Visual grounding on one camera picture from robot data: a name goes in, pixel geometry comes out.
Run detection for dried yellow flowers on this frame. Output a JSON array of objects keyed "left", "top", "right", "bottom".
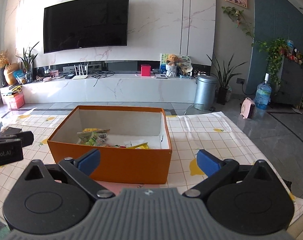
[{"left": 0, "top": 50, "right": 10, "bottom": 69}]

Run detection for white clear snack packet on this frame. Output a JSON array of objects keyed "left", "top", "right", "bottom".
[{"left": 124, "top": 139, "right": 145, "bottom": 148}]

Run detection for gold vase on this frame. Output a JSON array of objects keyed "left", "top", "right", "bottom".
[{"left": 4, "top": 63, "right": 19, "bottom": 86}]

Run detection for potted green plant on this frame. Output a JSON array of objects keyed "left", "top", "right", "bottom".
[{"left": 207, "top": 54, "right": 247, "bottom": 105}]

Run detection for lemon print tablecloth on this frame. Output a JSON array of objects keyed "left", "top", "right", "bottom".
[{"left": 0, "top": 110, "right": 303, "bottom": 227}]

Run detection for pink table mat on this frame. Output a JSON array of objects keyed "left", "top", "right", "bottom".
[{"left": 54, "top": 179, "right": 168, "bottom": 195}]

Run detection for pink storage box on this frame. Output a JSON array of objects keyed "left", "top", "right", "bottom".
[{"left": 6, "top": 93, "right": 24, "bottom": 109}]

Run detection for white wifi router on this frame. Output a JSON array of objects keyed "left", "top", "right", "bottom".
[{"left": 73, "top": 63, "right": 88, "bottom": 80}]

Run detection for yellow snack packet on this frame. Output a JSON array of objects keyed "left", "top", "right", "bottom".
[{"left": 128, "top": 142, "right": 149, "bottom": 150}]

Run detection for wall television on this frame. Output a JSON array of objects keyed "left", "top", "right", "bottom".
[{"left": 43, "top": 0, "right": 129, "bottom": 54}]

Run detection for glass vase plant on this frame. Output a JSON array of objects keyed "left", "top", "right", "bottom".
[{"left": 16, "top": 42, "right": 39, "bottom": 83}]

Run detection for dark cabinet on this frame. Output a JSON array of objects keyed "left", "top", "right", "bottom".
[{"left": 272, "top": 57, "right": 303, "bottom": 106}]

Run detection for blue water bottle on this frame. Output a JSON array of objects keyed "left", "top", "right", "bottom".
[{"left": 254, "top": 73, "right": 271, "bottom": 109}]

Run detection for grey triangular snack packet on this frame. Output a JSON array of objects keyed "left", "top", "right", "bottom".
[{"left": 77, "top": 128, "right": 110, "bottom": 146}]

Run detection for pink small heater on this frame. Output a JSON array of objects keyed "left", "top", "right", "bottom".
[{"left": 240, "top": 98, "right": 256, "bottom": 119}]

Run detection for white tv console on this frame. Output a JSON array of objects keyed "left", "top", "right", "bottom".
[{"left": 0, "top": 73, "right": 205, "bottom": 104}]

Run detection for orange cardboard box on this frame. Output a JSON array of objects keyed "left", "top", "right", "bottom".
[{"left": 47, "top": 105, "right": 172, "bottom": 184}]

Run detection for teddy bear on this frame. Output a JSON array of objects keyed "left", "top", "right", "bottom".
[{"left": 166, "top": 54, "right": 178, "bottom": 77}]

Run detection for red box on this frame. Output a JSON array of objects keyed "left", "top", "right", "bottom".
[{"left": 141, "top": 64, "right": 151, "bottom": 77}]

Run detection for green snack packet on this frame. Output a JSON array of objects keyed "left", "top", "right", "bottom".
[{"left": 85, "top": 136, "right": 100, "bottom": 146}]

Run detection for silver trash can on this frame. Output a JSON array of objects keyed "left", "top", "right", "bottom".
[{"left": 194, "top": 75, "right": 218, "bottom": 111}]

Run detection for hanging vine plant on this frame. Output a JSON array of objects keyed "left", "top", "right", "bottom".
[{"left": 222, "top": 7, "right": 288, "bottom": 86}]

